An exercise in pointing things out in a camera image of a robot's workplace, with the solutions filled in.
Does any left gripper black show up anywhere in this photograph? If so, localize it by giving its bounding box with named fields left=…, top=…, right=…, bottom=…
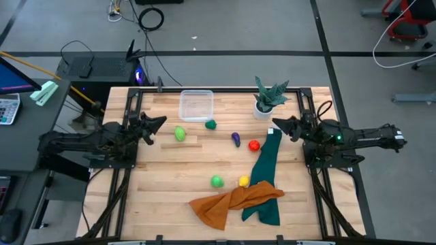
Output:
left=135, top=111, right=168, bottom=146

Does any green round toy fruit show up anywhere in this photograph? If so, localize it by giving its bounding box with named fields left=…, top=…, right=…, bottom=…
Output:
left=210, top=174, right=225, bottom=189

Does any black box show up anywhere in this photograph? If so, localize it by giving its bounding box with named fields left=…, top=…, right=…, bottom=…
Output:
left=135, top=0, right=185, bottom=5

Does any mint green stapler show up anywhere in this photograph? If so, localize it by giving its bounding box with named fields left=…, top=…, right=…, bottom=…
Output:
left=29, top=80, right=59, bottom=107

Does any yellow rod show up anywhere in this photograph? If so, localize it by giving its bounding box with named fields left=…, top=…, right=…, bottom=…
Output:
left=0, top=50, right=105, bottom=113

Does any grey desk calculator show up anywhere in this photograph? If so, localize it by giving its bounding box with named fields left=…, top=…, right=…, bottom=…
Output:
left=0, top=93, right=22, bottom=126

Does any grey metal stand leg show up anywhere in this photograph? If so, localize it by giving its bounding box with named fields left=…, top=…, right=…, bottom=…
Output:
left=360, top=8, right=386, bottom=18
left=391, top=91, right=436, bottom=103

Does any black computer tower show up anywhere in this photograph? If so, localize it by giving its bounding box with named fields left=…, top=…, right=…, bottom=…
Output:
left=55, top=50, right=146, bottom=103

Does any black keyboard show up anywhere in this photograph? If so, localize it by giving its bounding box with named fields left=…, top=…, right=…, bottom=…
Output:
left=0, top=176, right=14, bottom=215

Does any white cable bundle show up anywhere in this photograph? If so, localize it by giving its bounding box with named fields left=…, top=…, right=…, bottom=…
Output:
left=108, top=0, right=123, bottom=23

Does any red frame chair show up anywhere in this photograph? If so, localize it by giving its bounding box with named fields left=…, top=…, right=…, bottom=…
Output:
left=381, top=0, right=436, bottom=42

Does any clear plastic tupperware container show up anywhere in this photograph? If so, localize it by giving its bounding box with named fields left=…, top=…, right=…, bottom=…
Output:
left=178, top=89, right=215, bottom=123

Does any orange cloth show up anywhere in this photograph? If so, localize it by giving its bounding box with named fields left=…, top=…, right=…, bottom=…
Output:
left=189, top=180, right=285, bottom=231

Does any dark green cloth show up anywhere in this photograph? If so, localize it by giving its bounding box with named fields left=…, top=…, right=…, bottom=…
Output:
left=241, top=127, right=283, bottom=227

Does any long white cable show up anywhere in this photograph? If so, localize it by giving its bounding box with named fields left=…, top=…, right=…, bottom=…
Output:
left=372, top=0, right=436, bottom=69

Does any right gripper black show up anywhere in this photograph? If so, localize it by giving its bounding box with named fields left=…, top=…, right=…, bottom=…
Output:
left=272, top=115, right=308, bottom=144

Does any light green oval toy fruit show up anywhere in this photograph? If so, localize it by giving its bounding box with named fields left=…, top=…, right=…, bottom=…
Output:
left=174, top=125, right=187, bottom=142

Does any succulent plant in white pot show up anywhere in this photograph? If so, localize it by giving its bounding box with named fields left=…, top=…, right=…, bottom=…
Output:
left=253, top=76, right=291, bottom=121

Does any black computer mouse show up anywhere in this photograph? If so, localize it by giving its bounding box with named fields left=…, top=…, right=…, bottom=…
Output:
left=0, top=208, right=23, bottom=244

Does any black wifi antenna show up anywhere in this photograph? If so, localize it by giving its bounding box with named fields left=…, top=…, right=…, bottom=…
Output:
left=125, top=39, right=146, bottom=63

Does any coiled black cable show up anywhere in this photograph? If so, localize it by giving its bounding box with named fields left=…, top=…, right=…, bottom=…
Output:
left=138, top=7, right=165, bottom=32

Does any computer monitor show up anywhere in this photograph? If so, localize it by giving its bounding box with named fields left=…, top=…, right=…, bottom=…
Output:
left=0, top=56, right=42, bottom=95

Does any black side desk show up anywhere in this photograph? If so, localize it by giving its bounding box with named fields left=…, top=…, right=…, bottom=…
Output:
left=0, top=78, right=72, bottom=245

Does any small black device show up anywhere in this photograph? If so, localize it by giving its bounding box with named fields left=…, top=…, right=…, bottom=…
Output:
left=78, top=56, right=93, bottom=79

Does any black metal table frame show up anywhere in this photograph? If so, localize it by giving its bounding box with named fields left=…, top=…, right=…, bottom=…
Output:
left=80, top=86, right=369, bottom=245

